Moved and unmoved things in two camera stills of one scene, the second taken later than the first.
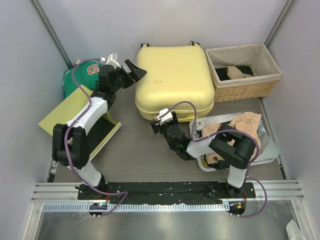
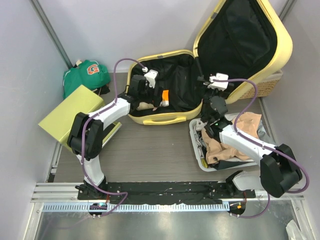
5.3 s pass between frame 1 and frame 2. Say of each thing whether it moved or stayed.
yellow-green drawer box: stayed
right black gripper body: moved
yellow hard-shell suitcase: moved
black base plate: stayed
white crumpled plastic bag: stayed
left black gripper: moved
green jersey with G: stayed
